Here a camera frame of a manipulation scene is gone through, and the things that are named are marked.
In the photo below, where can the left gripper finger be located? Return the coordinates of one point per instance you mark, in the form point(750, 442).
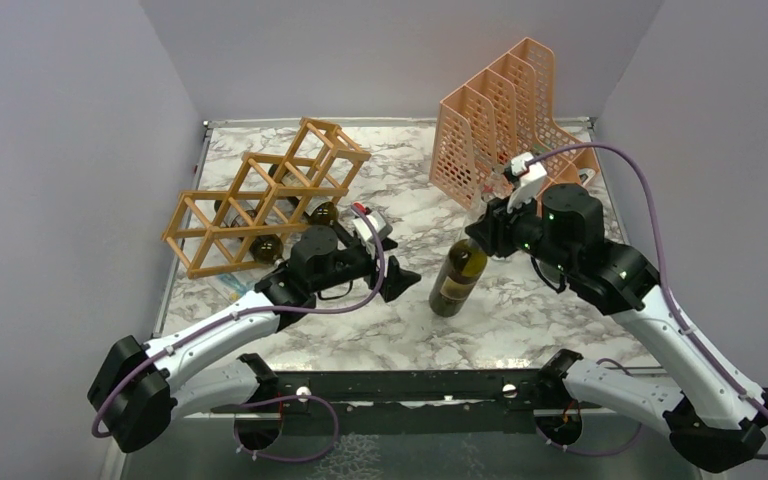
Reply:
point(383, 230)
point(397, 280)

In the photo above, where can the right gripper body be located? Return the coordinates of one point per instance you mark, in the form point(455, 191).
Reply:
point(510, 232)

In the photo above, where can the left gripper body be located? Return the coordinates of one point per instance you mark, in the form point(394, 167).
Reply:
point(355, 263)

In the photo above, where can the green wine bottle white label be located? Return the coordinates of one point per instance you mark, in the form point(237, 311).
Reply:
point(319, 209)

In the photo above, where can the dark wine bottle black neck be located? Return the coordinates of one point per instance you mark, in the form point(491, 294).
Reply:
point(463, 266)

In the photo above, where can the green wine bottle silver neck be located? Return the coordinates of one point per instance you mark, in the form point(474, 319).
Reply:
point(264, 249)

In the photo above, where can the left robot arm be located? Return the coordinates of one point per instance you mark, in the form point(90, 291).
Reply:
point(141, 387)

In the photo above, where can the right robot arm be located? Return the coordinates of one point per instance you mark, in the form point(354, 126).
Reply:
point(713, 416)

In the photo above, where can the clear tall glass bottle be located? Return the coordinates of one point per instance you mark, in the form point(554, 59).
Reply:
point(475, 212)

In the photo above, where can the wooden wine rack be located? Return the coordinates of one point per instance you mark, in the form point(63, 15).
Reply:
point(321, 155)

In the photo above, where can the orange plastic file organizer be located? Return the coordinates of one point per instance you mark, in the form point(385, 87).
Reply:
point(504, 110)

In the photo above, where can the blue white sticker disc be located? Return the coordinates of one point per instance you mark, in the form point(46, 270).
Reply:
point(231, 286)

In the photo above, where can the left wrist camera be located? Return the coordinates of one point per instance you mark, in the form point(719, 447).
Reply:
point(365, 216)

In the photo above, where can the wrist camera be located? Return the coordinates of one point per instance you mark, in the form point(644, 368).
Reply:
point(365, 216)
point(526, 176)

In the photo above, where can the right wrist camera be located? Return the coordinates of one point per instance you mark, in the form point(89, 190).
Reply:
point(526, 176)

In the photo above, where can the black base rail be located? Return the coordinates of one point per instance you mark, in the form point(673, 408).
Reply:
point(416, 401)

